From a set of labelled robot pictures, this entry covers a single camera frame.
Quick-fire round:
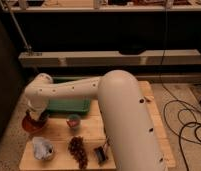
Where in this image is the green plastic tray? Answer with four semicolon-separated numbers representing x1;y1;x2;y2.
45;76;92;115

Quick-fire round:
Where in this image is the wooden pallet board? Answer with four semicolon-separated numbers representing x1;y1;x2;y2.
19;81;176;171

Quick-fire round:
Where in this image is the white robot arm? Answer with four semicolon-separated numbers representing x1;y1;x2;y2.
24;70;168;171

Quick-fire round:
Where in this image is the brown pine cone bunch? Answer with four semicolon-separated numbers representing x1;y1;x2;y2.
68;137;88;169

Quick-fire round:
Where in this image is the red bowl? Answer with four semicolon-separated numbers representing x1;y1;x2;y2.
21;115;47;134

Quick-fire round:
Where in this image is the black binder clip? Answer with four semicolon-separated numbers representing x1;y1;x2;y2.
94;146;108;165

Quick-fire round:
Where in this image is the white upper shelf beam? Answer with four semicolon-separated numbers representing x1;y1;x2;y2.
0;0;201;12

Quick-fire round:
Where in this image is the white lower shelf beam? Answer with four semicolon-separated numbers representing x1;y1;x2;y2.
19;49;201;68

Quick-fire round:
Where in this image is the white shelf beam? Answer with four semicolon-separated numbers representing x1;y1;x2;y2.
0;0;201;12
19;49;201;68

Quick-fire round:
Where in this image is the grey diagonal metal rod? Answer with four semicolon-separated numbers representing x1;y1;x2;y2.
3;0;41;56

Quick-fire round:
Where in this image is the black floor cable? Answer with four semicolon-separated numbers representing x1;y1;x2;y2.
159;6;201;171

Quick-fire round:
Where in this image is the small teal cup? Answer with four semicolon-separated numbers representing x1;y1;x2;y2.
66;114;81;129

